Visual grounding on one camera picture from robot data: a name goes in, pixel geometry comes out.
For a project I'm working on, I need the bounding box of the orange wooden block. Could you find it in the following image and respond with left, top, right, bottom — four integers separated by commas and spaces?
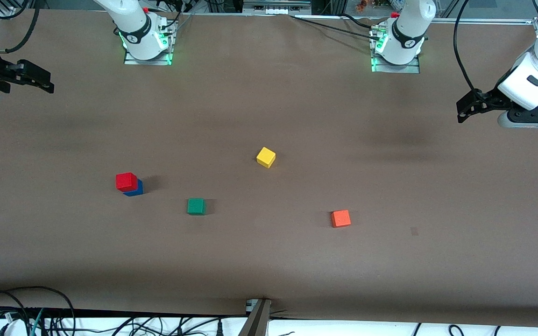
331, 210, 352, 229

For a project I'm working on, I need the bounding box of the aluminium frame profile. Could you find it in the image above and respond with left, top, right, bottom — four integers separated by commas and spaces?
0, 0, 23, 20
432, 18, 538, 31

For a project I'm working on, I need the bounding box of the blue wooden block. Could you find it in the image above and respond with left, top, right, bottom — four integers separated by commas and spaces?
123, 179, 144, 197

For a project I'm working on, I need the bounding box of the black looping desk cable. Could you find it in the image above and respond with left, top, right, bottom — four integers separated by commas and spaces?
0, 286, 77, 336

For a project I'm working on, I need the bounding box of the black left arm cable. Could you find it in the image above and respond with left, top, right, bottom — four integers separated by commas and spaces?
453, 0, 491, 96

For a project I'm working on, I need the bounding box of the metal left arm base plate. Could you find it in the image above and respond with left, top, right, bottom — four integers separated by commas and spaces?
370, 28, 421, 74

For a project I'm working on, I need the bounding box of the yellow wooden block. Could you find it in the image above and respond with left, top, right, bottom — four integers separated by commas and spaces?
256, 147, 276, 169

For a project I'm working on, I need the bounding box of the red wooden block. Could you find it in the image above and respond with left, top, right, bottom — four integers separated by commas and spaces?
115, 172, 139, 192

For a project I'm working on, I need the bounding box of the aluminium camera post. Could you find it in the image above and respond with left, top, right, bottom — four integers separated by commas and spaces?
239, 299, 272, 336

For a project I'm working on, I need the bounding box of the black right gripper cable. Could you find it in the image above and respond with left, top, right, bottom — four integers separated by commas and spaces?
0, 0, 41, 53

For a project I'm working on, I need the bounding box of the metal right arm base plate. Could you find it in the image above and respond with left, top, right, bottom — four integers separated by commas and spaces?
123, 18, 176, 66

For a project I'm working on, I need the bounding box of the white desk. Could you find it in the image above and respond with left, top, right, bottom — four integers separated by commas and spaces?
0, 306, 538, 336

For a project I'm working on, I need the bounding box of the green network cable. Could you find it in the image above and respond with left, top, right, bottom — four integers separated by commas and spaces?
30, 308, 44, 336

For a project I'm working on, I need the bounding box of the white power strip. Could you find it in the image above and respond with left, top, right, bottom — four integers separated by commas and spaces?
243, 0, 312, 15

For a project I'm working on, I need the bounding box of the black base supply cable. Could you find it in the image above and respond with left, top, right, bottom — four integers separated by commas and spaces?
290, 14, 382, 40

